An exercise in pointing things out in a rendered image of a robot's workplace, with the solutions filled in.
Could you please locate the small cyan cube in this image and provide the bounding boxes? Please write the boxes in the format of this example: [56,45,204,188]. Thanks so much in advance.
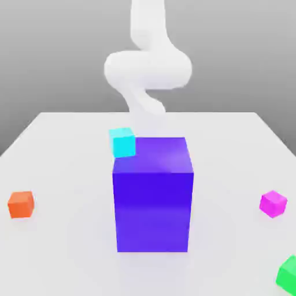
[108,127,136,158]

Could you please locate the small magenta cube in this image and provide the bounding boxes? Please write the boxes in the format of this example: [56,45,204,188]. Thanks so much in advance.
[258,190,288,219]

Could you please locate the small orange cube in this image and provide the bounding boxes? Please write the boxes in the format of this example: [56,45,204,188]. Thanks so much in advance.
[7,191,35,219]

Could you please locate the small green cube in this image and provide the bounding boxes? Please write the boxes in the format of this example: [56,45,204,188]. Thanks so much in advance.
[275,254,296,296]

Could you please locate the large purple box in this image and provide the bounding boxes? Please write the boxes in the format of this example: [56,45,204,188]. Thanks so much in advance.
[112,136,194,253]

